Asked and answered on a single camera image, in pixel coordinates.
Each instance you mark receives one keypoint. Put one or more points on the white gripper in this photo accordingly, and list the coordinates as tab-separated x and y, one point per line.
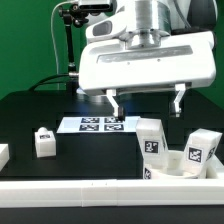
180	61

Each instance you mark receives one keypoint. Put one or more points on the white round stool seat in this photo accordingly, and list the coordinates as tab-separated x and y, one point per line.
173	170

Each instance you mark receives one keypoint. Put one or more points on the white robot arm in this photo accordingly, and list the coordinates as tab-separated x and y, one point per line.
148	46

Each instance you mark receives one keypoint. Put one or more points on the white marker sheet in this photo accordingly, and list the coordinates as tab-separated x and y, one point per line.
97	125

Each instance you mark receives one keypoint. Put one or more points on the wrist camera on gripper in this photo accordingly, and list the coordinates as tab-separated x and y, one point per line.
104	30

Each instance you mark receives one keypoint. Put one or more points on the white U-shaped wall fence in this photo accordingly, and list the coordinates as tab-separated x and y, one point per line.
88	193

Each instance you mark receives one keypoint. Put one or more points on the camera on mount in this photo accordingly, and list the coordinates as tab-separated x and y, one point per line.
95	5

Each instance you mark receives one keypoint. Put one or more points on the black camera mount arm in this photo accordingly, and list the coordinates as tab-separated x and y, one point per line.
73	16

